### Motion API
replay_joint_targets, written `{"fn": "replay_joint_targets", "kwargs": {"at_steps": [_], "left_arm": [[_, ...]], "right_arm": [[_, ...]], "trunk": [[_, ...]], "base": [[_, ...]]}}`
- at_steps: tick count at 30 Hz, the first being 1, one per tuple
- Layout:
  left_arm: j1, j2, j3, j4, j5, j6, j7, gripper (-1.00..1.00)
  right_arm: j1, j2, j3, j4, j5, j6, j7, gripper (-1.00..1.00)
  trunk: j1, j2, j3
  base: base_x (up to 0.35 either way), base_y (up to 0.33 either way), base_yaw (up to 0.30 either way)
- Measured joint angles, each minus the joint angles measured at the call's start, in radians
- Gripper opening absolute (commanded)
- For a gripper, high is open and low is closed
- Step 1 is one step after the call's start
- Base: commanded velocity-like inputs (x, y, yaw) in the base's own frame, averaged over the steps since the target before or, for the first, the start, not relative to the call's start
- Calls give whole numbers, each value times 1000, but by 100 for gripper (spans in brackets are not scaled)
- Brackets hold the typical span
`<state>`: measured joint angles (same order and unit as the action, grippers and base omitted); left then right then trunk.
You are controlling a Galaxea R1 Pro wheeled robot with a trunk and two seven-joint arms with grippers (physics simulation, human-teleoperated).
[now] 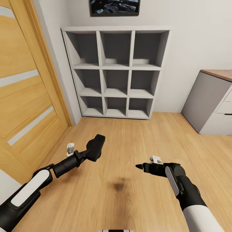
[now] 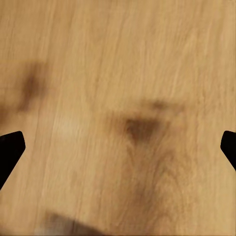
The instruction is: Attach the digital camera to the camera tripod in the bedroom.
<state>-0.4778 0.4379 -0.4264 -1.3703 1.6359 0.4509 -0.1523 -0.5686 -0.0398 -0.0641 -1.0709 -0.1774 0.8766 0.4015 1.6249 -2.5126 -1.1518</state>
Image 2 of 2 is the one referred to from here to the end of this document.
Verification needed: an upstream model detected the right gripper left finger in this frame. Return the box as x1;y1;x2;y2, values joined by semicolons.
0;131;26;190

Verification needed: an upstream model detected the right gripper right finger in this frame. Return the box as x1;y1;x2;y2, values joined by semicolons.
220;130;236;170

